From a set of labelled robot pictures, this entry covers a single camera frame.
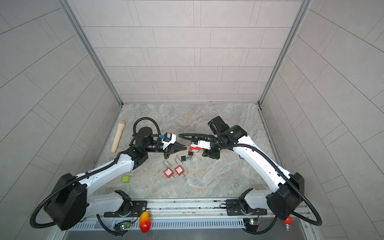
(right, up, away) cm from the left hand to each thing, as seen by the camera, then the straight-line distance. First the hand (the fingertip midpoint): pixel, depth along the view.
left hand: (187, 148), depth 68 cm
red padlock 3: (-6, -16, +14) cm, 22 cm away
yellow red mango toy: (-19, -32, -3) cm, 37 cm away
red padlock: (+3, 0, -1) cm, 3 cm away
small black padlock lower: (-4, -10, +19) cm, 22 cm away
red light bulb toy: (+45, -32, -2) cm, 56 cm away
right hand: (+8, -2, +5) cm, 9 cm away
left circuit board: (-27, -33, -4) cm, 43 cm away
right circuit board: (+30, -35, 0) cm, 46 cm away
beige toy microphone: (-47, +8, +31) cm, 57 cm away
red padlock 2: (-11, -16, +12) cm, 23 cm away
